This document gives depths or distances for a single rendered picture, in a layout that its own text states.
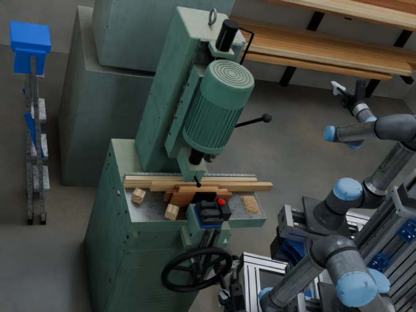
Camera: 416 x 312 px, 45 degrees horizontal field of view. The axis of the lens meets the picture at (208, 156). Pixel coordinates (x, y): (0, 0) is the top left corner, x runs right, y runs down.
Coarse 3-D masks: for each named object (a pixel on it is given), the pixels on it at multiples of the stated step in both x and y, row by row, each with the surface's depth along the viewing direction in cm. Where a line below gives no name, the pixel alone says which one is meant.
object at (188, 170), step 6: (180, 150) 208; (186, 150) 207; (180, 156) 208; (186, 156) 204; (180, 162) 208; (186, 162) 202; (180, 168) 207; (186, 168) 201; (192, 168) 200; (198, 168) 201; (186, 174) 201; (192, 174) 201; (198, 174) 202; (186, 180) 203; (192, 180) 204; (198, 180) 205
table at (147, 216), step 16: (128, 192) 203; (160, 192) 209; (240, 192) 225; (128, 208) 197; (144, 208) 200; (160, 208) 203; (240, 208) 217; (128, 224) 196; (144, 224) 196; (160, 224) 199; (176, 224) 202; (240, 224) 215; (256, 224) 219
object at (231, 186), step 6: (150, 186) 207; (156, 186) 206; (162, 186) 207; (168, 186) 209; (174, 186) 210; (222, 186) 219; (228, 186) 220; (234, 186) 221; (240, 186) 223; (246, 186) 224; (252, 186) 225; (258, 186) 226; (264, 186) 228; (270, 186) 229
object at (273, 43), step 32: (288, 0) 362; (320, 0) 377; (352, 0) 386; (384, 0) 407; (256, 32) 408; (288, 32) 427; (320, 32) 449; (288, 64) 412; (320, 64) 424; (352, 64) 431; (384, 64) 446
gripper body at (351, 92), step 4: (348, 92) 251; (352, 92) 252; (344, 96) 256; (348, 96) 251; (352, 96) 250; (344, 100) 257; (348, 100) 252; (352, 100) 251; (344, 104) 255; (348, 104) 253; (352, 104) 252; (356, 104) 246; (348, 108) 255; (352, 108) 248; (352, 112) 251
